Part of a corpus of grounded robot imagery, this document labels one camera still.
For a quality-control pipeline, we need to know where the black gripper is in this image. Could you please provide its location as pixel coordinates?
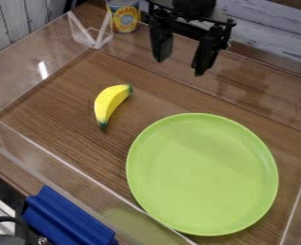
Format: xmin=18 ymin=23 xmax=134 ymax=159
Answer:
xmin=146 ymin=0 xmax=236 ymax=77

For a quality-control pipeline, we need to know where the yellow toy banana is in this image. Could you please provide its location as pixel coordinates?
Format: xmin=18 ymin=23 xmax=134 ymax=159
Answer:
xmin=93 ymin=84 xmax=133 ymax=129

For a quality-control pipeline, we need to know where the green round plate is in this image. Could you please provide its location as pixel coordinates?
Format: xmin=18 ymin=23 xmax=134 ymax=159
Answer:
xmin=125 ymin=113 xmax=279 ymax=236

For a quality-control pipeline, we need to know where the yellow labelled tin can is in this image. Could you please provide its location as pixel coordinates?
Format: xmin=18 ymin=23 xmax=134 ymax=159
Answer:
xmin=105 ymin=0 xmax=140 ymax=33

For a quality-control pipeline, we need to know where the clear acrylic enclosure wall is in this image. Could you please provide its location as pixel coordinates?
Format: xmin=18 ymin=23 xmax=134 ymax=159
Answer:
xmin=0 ymin=6 xmax=200 ymax=245

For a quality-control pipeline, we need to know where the black cable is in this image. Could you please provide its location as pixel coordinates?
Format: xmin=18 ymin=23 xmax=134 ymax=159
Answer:
xmin=0 ymin=215 xmax=29 ymax=245

